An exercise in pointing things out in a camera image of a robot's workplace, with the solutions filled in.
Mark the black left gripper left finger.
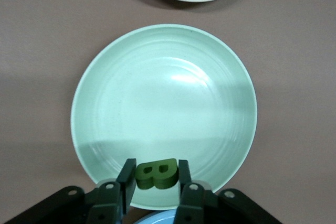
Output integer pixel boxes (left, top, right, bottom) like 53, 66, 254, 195
5, 157, 138, 224

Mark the green round plate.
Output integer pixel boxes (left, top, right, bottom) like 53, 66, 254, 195
70, 24, 260, 211

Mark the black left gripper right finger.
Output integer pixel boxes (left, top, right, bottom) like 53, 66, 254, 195
175, 159, 283, 224

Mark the blue round plate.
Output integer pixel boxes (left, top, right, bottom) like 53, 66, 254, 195
131, 209, 182, 224

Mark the green foam letter B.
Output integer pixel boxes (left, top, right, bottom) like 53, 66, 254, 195
136, 158, 181, 190

